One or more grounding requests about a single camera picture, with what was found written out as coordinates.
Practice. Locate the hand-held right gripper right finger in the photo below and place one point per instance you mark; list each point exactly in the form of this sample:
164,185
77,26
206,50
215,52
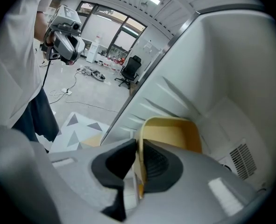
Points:
198,190

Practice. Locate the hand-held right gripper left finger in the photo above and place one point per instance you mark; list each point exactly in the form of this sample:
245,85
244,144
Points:
77,174

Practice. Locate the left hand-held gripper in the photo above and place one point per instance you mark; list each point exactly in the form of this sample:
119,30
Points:
65,15

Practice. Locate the yellow plastic container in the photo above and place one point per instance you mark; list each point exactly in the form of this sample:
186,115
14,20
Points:
172,132

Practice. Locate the white mini fridge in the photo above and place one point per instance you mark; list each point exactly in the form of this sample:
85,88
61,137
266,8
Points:
221,78

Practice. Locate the person's left forearm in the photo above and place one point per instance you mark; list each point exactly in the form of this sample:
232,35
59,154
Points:
40,24

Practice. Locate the person's left hand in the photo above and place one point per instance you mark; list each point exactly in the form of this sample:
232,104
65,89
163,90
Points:
50,38

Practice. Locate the white water dispenser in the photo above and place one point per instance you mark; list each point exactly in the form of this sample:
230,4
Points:
93,52

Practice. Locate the grey device on floor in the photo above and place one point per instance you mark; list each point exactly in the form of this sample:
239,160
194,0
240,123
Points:
95,73

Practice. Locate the triangle patterned rug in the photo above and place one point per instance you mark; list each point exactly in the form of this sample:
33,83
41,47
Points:
81,129

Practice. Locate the large black framed window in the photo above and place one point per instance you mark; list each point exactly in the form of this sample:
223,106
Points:
114,27

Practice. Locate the person's white shirt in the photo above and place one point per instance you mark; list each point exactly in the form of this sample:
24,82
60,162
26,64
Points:
14,62

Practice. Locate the black office chair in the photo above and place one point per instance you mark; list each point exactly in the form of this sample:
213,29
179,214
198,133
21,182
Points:
129,70

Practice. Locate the person's dark trousers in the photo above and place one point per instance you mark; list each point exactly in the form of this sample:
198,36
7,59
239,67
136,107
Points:
38,115

